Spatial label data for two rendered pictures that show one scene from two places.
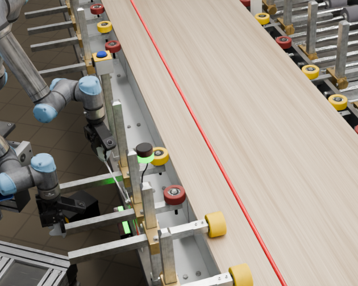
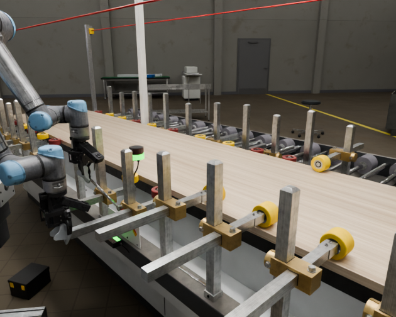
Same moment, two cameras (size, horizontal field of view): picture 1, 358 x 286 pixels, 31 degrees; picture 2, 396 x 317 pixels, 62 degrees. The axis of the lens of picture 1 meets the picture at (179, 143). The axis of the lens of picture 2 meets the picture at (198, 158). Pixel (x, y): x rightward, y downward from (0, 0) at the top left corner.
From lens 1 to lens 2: 128 cm
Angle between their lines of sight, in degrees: 33
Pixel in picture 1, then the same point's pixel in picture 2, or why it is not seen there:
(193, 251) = (176, 246)
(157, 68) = not seen: hidden behind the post
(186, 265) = not seen: hidden behind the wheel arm
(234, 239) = (231, 202)
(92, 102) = (81, 119)
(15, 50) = (10, 58)
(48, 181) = (58, 170)
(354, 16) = (200, 125)
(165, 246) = (217, 176)
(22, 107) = not seen: outside the picture
